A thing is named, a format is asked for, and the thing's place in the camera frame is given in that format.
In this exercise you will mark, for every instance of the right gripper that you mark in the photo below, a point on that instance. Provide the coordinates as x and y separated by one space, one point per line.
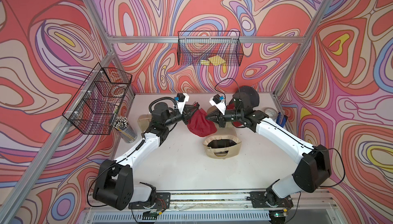
218 117

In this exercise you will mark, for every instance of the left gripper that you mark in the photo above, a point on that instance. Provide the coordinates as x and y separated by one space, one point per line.
188 109

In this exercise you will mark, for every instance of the dark red cap front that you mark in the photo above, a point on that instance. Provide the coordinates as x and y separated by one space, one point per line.
200 126

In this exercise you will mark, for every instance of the beige cap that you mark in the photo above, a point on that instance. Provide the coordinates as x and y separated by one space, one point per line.
222 146
144 121
229 128

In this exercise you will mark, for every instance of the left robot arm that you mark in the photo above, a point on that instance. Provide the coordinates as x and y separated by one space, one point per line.
114 185

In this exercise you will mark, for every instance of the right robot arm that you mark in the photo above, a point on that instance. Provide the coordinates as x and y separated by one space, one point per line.
313 162

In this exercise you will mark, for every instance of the red Colorado cap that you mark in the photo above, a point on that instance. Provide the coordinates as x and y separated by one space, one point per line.
231 106

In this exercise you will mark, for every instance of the grey Colorado cap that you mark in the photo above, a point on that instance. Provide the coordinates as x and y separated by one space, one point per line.
246 98

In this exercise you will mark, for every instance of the clear tape roll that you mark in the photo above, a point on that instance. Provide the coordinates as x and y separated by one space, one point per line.
271 112

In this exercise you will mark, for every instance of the cup of pencils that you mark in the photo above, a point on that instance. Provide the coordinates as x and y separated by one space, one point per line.
121 124

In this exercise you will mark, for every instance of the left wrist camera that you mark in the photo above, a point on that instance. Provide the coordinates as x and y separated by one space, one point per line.
181 100

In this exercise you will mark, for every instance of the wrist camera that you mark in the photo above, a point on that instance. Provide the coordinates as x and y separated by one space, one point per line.
181 100
219 102

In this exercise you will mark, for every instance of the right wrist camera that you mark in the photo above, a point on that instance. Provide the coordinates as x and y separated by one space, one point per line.
219 102

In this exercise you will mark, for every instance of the black wire basket back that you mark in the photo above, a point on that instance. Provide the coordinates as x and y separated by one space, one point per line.
194 46

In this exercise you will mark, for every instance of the black wire basket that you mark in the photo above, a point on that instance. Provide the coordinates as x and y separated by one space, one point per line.
95 106
194 46

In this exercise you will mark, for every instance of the black wire basket left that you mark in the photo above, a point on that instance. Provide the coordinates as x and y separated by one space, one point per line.
95 106

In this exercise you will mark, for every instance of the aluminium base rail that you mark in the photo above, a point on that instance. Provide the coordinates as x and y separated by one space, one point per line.
223 207

